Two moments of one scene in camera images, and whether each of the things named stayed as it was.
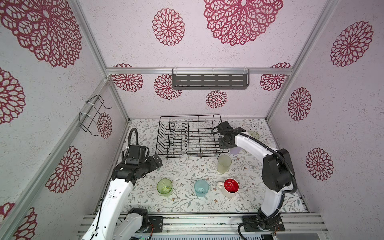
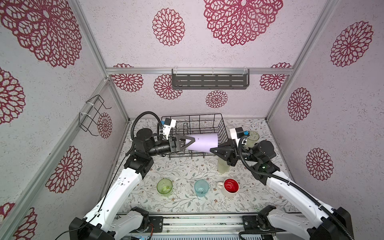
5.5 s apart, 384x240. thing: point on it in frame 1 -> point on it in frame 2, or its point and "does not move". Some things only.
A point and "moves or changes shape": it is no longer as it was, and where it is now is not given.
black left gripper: (153, 165) -> (175, 145)
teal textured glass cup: (201, 187) does not move
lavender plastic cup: (235, 150) moves or changes shape
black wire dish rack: (189, 135) does not move
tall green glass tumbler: (253, 134) does not move
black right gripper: (220, 144) -> (231, 152)
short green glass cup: (164, 187) does not move
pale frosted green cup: (224, 163) does not move
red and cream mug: (229, 187) does not move
